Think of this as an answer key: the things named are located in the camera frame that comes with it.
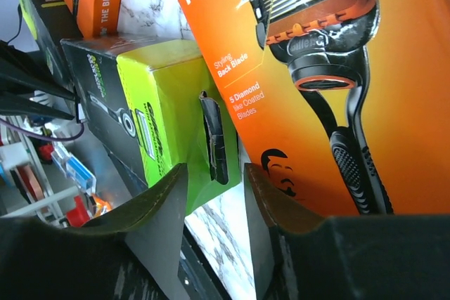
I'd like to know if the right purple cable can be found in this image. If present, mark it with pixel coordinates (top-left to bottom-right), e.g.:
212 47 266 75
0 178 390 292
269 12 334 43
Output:
0 117 86 143

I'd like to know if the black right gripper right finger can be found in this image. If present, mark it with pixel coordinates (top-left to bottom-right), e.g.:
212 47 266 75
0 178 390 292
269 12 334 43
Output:
244 164 449 299

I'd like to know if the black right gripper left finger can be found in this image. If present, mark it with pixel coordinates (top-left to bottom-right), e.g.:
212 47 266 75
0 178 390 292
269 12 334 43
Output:
1 164 188 299

